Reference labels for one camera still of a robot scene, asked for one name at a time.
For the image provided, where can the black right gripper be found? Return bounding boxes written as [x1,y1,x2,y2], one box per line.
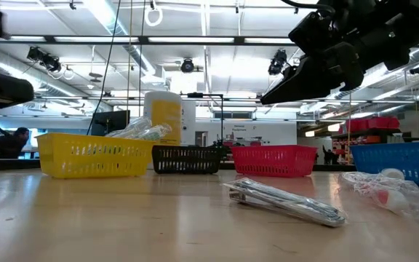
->
[260,0,419,106]

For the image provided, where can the black ceiling spotlight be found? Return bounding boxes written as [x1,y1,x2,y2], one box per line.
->
[267,49,288,76]

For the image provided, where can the red storage bins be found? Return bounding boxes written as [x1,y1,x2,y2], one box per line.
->
[346,116,402,134]

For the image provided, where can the red plastic basket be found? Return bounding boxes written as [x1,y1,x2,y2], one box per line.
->
[230,144,319,178]

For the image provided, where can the thin black stand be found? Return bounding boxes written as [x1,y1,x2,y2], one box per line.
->
[185,92,226,146]

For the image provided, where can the blue plastic basket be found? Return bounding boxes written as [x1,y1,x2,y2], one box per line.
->
[349,141,419,189]

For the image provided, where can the red wrapped toothbrush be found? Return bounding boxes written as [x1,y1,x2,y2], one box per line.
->
[338,167,419,221]

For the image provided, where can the black plastic basket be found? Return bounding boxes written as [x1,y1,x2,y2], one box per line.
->
[151,145,223,175]

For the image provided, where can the white yellow wipes canister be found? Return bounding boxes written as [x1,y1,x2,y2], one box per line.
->
[143,90,183,146]

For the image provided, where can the black overhead beam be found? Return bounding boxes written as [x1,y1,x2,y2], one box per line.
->
[0,35,295,47]

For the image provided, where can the black monitor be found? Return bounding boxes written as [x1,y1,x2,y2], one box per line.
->
[90,110,131,138]

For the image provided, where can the yellow plastic basket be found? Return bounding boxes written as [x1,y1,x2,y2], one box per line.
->
[36,132,156,180]

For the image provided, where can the person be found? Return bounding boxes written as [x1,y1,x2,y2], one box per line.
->
[0,127,31,159]

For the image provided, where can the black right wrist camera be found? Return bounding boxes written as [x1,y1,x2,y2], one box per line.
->
[288,10,341,56]

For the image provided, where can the black ceiling dome camera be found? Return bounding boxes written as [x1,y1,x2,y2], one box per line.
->
[180,57,195,74]

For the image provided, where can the white hanging cable loop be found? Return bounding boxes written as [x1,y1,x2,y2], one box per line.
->
[144,5,164,28]

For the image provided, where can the black hanging cable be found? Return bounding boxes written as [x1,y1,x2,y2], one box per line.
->
[85,0,123,136]

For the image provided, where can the black ceiling camera cluster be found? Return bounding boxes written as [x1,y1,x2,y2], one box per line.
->
[26,46,62,73]

